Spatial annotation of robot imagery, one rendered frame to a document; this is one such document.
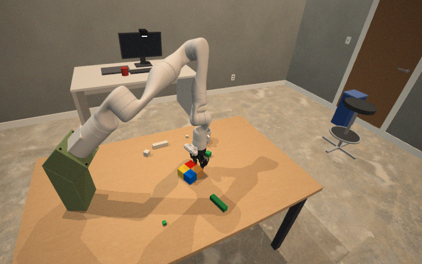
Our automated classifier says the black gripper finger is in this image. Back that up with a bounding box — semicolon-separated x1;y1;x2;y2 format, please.
197;156;209;169
190;154;197;164

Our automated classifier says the green rectangular bar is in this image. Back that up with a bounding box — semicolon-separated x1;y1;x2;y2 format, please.
210;194;228;212

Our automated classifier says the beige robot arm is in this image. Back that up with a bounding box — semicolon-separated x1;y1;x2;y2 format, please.
67;38;212;158

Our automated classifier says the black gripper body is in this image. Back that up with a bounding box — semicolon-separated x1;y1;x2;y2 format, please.
196;147;207;160

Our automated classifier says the blue cube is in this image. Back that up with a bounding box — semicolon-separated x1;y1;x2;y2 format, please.
184;169;197;185

